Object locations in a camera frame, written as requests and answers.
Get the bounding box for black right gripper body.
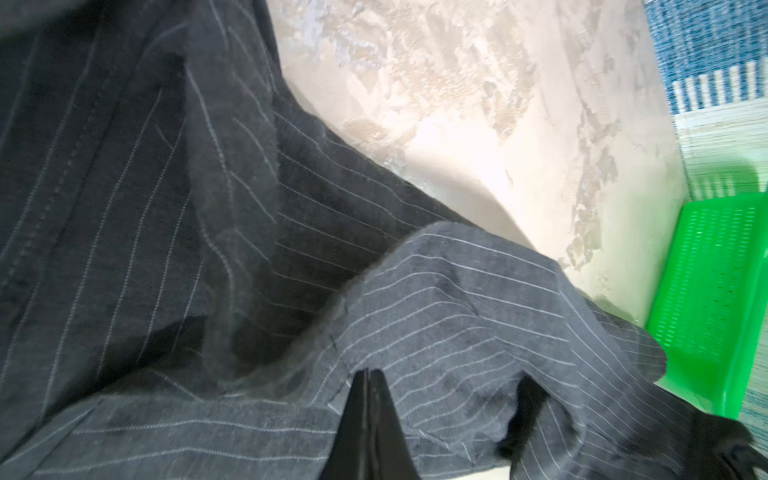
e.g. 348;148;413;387
719;441;767;480

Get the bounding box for dark pinstriped long sleeve shirt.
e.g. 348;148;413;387
1;1;754;479

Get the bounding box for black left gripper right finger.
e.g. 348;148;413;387
368;370;420;480

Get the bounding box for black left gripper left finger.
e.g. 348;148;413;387
319;369;369;480

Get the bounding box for green plastic basket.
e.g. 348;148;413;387
646;192;767;419

